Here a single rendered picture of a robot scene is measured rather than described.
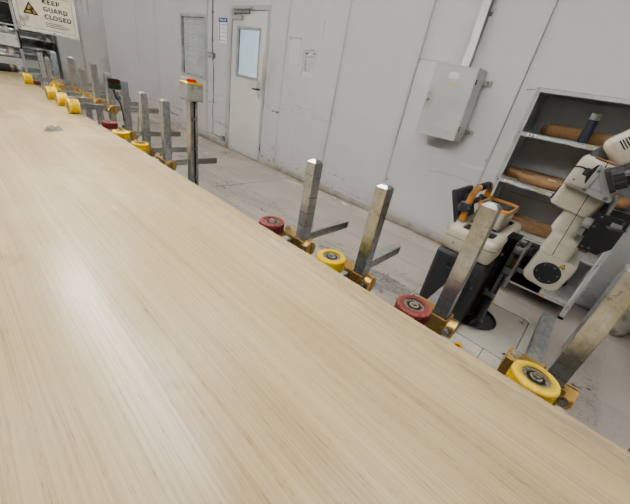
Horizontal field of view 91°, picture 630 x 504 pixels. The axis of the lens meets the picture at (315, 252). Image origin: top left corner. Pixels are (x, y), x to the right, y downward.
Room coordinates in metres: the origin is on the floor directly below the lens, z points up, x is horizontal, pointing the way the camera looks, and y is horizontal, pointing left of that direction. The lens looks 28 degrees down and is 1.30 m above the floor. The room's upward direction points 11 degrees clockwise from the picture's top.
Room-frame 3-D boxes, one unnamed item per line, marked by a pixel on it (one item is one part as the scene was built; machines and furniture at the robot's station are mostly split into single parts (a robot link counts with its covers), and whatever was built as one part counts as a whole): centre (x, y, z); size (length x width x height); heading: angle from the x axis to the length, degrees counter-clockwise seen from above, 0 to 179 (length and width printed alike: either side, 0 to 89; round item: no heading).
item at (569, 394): (0.51, -0.52, 0.83); 0.14 x 0.06 x 0.05; 52
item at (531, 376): (0.43, -0.44, 0.85); 0.08 x 0.08 x 0.11
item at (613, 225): (1.34, -1.20, 0.99); 0.28 x 0.16 x 0.22; 142
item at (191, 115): (1.40, 0.64, 0.93); 0.05 x 0.05 x 0.45; 52
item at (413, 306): (0.58, -0.24, 0.85); 0.08 x 0.08 x 0.11
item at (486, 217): (0.64, -0.34, 0.91); 0.04 x 0.04 x 0.48; 52
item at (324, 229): (1.04, 0.03, 0.81); 0.43 x 0.03 x 0.04; 142
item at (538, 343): (0.58, -0.56, 0.83); 0.43 x 0.03 x 0.04; 142
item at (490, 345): (1.52, -0.97, 0.16); 0.67 x 0.64 x 0.25; 52
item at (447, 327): (0.66, -0.33, 0.83); 0.14 x 0.06 x 0.05; 52
